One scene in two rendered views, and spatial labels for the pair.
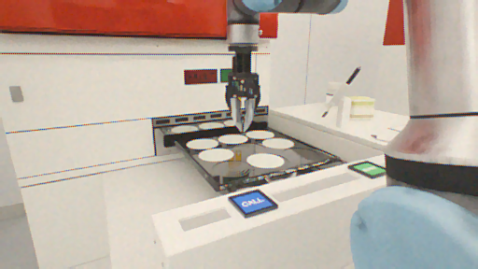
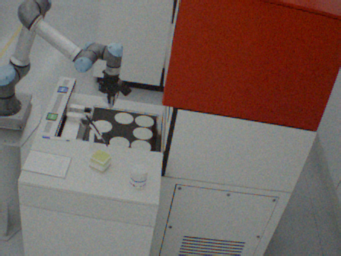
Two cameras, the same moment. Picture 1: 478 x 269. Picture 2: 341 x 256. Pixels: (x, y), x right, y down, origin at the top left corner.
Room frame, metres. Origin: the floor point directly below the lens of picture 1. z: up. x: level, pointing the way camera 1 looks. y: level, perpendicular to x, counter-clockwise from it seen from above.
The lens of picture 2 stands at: (1.80, -1.77, 2.42)
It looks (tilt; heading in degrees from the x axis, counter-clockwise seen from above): 37 degrees down; 114
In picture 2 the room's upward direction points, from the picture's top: 11 degrees clockwise
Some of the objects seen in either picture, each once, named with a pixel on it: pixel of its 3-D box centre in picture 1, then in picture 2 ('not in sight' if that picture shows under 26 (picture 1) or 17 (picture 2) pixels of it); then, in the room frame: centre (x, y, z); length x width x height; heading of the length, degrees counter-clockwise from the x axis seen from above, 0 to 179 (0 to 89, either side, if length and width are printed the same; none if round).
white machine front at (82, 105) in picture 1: (163, 102); (170, 97); (0.89, 0.25, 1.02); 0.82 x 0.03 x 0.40; 118
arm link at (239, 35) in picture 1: (244, 36); (113, 68); (0.67, -0.01, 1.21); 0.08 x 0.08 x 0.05
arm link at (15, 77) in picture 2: not in sight; (4, 80); (0.16, -0.28, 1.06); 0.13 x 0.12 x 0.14; 105
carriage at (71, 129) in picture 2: not in sight; (71, 129); (0.55, -0.16, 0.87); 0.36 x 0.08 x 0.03; 118
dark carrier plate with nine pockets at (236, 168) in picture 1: (248, 148); (122, 130); (0.78, -0.02, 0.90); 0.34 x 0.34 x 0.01; 28
